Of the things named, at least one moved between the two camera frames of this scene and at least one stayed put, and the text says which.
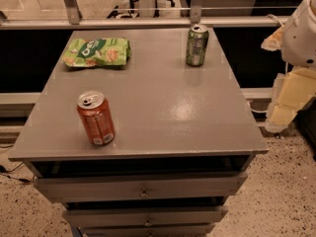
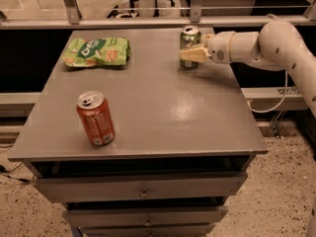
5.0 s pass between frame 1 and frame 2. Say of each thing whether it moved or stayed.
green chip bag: stayed
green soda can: moved
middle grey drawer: stayed
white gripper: moved
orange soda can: stayed
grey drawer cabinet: stayed
